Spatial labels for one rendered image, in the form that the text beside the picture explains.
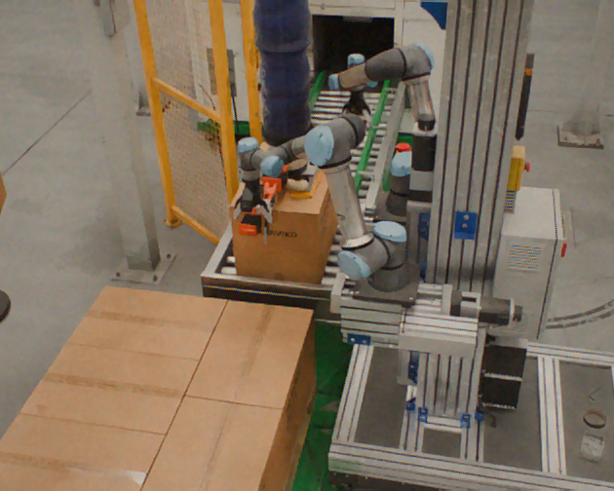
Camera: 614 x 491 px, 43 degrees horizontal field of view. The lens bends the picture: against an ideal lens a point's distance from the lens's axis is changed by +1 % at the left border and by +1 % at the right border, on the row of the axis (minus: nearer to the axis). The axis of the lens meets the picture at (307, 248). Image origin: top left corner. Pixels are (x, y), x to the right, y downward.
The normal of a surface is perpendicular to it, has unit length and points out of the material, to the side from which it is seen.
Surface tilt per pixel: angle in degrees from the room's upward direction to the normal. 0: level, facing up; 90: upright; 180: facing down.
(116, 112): 90
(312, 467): 0
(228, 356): 0
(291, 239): 90
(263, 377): 0
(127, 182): 90
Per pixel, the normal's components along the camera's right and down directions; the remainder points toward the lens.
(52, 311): -0.03, -0.81
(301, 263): -0.19, 0.58
